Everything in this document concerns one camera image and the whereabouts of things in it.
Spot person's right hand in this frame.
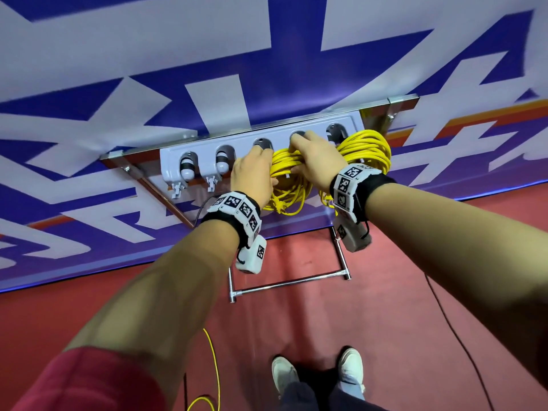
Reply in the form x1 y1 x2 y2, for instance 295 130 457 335
289 131 349 192

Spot person's left hand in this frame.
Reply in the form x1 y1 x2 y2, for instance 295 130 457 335
229 144 280 211

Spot metal rack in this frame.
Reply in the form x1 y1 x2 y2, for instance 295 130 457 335
98 93 421 305

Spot person's left forearm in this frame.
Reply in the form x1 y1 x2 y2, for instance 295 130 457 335
64 220 243 411

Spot person's right forearm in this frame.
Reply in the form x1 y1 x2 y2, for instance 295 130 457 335
364 182 548 390

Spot person's dark trousers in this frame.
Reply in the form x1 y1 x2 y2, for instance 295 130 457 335
280 372 386 411

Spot black marker wristband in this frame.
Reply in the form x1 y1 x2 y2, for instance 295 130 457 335
197 191 263 251
329 162 398 224

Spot blue banner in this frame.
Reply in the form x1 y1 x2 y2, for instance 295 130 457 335
0 0 548 295

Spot pink shirt sleeve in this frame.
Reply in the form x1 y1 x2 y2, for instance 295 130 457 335
10 346 168 411

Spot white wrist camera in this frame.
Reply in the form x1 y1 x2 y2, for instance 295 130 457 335
335 220 374 253
235 233 268 276

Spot black cable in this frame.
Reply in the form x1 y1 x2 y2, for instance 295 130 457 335
424 271 498 411

